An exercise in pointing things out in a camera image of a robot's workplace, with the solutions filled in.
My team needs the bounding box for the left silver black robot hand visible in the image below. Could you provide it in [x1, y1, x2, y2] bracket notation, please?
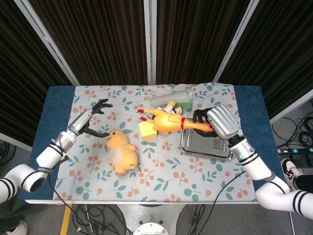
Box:
[67, 99, 113, 138]

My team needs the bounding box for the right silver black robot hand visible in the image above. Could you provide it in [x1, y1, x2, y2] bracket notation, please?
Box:
[193, 105, 239, 140]

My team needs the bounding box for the rubber chicken toy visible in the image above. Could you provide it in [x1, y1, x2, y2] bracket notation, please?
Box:
[136, 108, 213, 135]

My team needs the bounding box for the stainless steel tray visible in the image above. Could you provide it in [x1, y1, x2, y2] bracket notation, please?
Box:
[179, 128, 233, 161]

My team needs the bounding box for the blue table cover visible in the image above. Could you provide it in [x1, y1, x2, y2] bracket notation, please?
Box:
[19, 85, 290, 203]

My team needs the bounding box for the green block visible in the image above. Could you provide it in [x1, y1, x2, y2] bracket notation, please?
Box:
[175, 97, 194, 112]

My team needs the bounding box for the yellow plush chick toy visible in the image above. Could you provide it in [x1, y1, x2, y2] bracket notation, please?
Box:
[105, 129, 139, 176]

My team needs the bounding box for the floral patterned tablecloth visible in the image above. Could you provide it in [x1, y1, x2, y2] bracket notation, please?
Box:
[52, 82, 257, 203]

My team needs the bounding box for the yellow foam cube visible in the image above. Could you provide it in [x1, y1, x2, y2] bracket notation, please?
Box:
[138, 121, 158, 141]

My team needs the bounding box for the black power strip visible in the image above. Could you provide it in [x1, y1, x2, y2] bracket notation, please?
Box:
[277, 146, 313, 155]

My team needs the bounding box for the dark brown curtain panel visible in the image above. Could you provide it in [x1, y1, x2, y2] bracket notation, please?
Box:
[29, 0, 149, 86]
[220, 0, 313, 118]
[0, 0, 74, 147]
[156, 0, 250, 84]

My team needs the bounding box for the white black sneaker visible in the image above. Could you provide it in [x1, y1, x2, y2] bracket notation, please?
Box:
[280, 158, 304, 192]

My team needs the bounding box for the yellow floor tape strip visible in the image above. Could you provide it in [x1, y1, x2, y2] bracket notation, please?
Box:
[60, 204, 73, 235]

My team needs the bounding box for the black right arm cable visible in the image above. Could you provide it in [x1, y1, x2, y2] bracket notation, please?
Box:
[211, 170, 246, 204]

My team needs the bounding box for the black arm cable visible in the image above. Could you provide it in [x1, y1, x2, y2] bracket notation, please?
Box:
[47, 171, 74, 211]
[211, 170, 246, 204]

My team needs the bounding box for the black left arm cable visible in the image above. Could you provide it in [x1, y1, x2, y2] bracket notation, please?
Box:
[47, 171, 74, 211]

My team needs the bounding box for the black floor cable bundle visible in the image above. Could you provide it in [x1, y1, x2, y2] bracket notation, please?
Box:
[272, 116, 313, 150]
[72, 204, 133, 235]

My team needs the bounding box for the grey partition frame post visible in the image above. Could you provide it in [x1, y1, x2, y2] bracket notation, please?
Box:
[212, 0, 260, 83]
[143, 0, 157, 85]
[13, 0, 81, 86]

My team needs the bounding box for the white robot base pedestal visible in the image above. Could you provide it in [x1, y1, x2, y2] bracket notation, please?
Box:
[114, 204, 186, 235]

